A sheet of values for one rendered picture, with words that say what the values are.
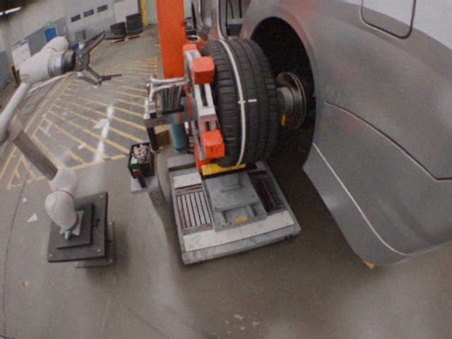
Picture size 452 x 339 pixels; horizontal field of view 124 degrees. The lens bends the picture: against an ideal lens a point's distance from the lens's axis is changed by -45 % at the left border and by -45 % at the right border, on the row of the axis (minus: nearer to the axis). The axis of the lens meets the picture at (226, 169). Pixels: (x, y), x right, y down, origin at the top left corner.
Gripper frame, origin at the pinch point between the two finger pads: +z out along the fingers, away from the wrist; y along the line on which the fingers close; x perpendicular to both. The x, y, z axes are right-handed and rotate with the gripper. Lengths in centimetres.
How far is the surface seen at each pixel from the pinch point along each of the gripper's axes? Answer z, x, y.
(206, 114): 32.5, 3.0, -21.8
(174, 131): 26, 47, -39
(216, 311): 38, -15, -131
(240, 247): 62, 15, -107
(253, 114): 50, -2, -20
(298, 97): 79, 10, -12
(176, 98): 21.8, 9.5, -16.5
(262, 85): 52, -1, -9
